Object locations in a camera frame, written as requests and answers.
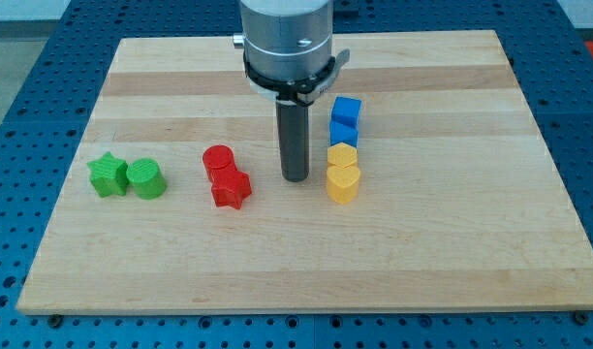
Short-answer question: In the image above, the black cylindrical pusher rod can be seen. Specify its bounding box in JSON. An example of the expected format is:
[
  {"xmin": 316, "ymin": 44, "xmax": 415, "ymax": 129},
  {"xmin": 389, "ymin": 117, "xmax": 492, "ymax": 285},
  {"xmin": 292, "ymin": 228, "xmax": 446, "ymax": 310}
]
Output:
[{"xmin": 276, "ymin": 104, "xmax": 309, "ymax": 182}]

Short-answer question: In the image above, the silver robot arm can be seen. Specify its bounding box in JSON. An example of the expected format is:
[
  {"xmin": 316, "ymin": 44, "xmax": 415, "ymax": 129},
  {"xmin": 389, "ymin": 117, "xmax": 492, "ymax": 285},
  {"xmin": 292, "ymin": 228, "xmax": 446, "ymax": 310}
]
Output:
[{"xmin": 239, "ymin": 0, "xmax": 339, "ymax": 182}]

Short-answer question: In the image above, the blue triangle block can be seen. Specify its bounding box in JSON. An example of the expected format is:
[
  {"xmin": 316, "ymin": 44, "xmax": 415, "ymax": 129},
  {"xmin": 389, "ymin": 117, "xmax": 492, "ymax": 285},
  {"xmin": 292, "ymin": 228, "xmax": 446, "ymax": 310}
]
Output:
[{"xmin": 329, "ymin": 121, "xmax": 359, "ymax": 147}]

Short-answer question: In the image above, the blue cube block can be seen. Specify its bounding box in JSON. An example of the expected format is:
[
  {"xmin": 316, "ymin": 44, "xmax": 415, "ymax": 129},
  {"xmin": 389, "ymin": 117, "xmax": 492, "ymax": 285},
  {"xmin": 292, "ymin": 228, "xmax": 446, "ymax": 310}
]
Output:
[{"xmin": 330, "ymin": 96, "xmax": 362, "ymax": 128}]

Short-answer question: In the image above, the yellow hexagon block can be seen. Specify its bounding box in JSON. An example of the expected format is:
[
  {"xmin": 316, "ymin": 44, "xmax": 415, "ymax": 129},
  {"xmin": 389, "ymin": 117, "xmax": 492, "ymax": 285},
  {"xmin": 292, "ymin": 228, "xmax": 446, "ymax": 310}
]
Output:
[{"xmin": 327, "ymin": 143, "xmax": 359, "ymax": 168}]

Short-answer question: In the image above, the yellow heart block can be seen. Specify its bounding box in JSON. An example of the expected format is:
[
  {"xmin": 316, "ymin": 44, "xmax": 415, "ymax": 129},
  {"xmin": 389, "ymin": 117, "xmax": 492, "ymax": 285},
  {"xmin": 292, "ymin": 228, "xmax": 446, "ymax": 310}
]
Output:
[{"xmin": 326, "ymin": 166, "xmax": 361, "ymax": 205}]

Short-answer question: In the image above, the red cylinder block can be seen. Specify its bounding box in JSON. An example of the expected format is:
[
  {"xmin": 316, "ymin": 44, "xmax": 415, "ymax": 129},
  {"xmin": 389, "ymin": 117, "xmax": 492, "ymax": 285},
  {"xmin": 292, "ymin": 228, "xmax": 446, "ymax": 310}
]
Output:
[{"xmin": 202, "ymin": 144, "xmax": 237, "ymax": 182}]

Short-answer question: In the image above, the red star block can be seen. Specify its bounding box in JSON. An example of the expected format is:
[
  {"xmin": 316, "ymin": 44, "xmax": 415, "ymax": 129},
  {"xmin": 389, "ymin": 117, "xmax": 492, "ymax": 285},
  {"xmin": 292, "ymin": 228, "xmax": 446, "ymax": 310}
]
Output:
[{"xmin": 211, "ymin": 170, "xmax": 252, "ymax": 209}]

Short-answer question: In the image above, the light wooden board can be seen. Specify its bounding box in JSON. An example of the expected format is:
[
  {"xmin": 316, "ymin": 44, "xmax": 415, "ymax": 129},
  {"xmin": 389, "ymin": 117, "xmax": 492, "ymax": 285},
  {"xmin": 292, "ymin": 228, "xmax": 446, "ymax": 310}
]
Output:
[{"xmin": 17, "ymin": 30, "xmax": 593, "ymax": 315}]

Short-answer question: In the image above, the green cylinder block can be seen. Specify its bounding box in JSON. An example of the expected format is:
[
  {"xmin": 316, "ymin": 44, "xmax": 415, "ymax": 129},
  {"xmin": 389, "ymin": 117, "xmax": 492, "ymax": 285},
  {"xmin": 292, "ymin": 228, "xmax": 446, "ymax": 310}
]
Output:
[{"xmin": 126, "ymin": 158, "xmax": 167, "ymax": 200}]

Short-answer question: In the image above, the green star block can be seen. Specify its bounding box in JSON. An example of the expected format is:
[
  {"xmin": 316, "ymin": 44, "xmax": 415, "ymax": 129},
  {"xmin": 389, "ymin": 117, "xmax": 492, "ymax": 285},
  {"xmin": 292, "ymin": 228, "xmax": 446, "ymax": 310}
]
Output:
[{"xmin": 87, "ymin": 152, "xmax": 129, "ymax": 198}]

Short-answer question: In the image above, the black clamp ring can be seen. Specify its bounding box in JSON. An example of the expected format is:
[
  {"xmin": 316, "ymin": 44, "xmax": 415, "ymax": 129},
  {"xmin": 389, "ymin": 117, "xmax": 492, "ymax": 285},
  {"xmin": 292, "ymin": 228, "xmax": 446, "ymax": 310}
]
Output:
[{"xmin": 242, "ymin": 48, "xmax": 351, "ymax": 108}]

